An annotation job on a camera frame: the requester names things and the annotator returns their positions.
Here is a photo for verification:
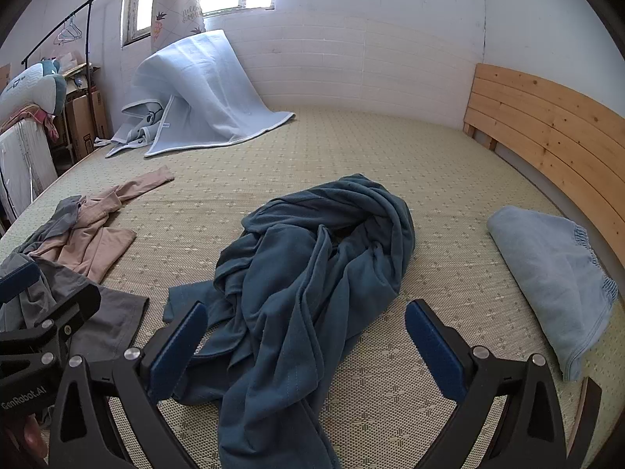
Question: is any printed curtain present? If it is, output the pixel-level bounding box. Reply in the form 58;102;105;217
150;0;206;54

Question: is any wooden bed frame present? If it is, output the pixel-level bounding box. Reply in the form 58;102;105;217
566;376;604;460

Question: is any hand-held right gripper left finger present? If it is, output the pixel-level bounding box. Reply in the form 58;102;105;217
49;300;208;469

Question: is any teal long-sleeve shirt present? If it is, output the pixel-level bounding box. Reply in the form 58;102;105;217
162;173;416;469

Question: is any beige shirt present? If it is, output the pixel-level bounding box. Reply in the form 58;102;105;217
29;165;175;284

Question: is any bunch of clothes hangers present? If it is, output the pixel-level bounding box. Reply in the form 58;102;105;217
55;16;84;46

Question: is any light blue blanket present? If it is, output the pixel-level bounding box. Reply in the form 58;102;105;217
105;29;296;158

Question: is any wooden headboard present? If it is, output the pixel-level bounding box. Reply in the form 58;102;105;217
463;63;625;284

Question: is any white and teal plush toy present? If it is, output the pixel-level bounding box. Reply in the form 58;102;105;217
0;57;68;118

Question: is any person's left hand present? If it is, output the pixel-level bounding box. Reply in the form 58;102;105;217
7;413;50;468

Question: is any brown cardboard box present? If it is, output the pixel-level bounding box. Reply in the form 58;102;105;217
63;89;109;157

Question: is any wooden shelf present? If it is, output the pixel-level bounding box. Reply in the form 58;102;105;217
57;51;101;90

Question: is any white zip storage case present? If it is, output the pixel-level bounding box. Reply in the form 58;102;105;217
0;120;58;226

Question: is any grey shirt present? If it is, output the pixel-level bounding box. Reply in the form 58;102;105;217
0;195;150;367

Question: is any light blue pillow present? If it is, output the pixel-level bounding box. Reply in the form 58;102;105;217
487;206;620;383

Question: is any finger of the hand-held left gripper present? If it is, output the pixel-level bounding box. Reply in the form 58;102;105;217
0;260;41;304
0;283;102;368

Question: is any pink cloth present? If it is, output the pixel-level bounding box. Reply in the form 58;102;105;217
14;105;59;140

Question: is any black clothes rack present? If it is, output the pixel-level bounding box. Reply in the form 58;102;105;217
20;0;104;157

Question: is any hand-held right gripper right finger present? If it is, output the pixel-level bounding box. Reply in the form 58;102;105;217
404;299;570;469

